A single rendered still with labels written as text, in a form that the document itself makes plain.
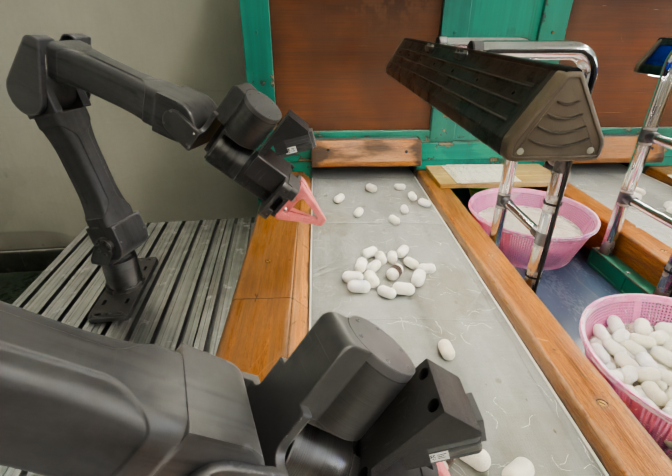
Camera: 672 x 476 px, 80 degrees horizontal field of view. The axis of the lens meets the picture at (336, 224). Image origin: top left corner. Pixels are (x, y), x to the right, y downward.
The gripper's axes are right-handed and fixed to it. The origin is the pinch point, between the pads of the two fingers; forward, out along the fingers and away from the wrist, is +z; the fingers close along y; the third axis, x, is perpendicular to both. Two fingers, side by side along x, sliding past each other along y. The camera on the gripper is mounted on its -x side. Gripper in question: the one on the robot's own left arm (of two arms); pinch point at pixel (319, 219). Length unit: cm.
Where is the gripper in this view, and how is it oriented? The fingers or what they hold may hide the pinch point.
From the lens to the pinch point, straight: 64.7
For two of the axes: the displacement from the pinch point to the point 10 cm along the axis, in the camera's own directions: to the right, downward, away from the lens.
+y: -0.5, -4.5, 8.9
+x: -6.5, 6.9, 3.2
